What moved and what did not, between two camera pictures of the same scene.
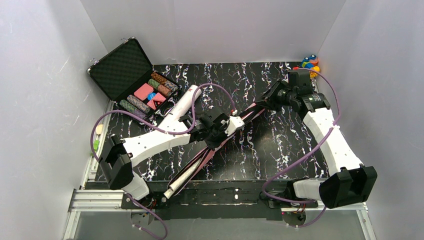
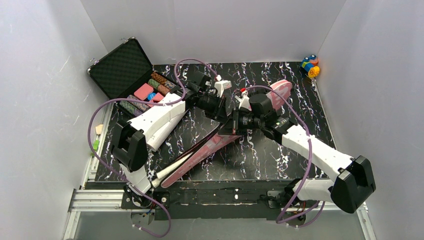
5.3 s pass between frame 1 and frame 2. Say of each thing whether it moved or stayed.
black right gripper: moved
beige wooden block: stayed
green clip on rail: stayed
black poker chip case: stayed
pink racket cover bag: moved
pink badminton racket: moved
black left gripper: moved
